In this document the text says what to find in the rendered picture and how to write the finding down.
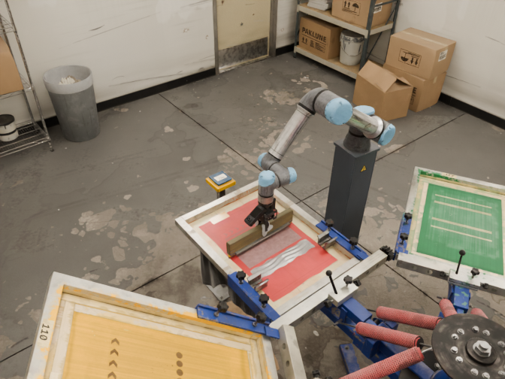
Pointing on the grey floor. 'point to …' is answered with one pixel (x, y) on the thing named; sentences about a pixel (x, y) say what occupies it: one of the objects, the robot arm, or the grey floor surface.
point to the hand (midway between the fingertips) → (260, 232)
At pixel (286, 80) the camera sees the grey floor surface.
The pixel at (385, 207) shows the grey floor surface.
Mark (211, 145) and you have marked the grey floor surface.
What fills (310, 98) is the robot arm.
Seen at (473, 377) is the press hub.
